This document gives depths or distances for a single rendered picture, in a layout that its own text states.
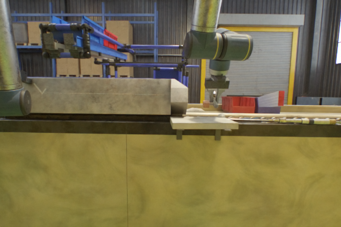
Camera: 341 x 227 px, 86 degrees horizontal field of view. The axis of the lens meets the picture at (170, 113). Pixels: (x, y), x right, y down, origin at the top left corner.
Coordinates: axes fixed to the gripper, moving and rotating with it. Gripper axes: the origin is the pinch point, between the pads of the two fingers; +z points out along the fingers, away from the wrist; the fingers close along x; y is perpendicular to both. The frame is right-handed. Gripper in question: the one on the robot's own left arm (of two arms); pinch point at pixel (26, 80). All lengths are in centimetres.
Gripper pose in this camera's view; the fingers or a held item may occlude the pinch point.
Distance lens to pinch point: 127.8
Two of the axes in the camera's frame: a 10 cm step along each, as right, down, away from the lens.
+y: 0.2, -10.0, 0.6
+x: -10.0, -0.1, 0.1
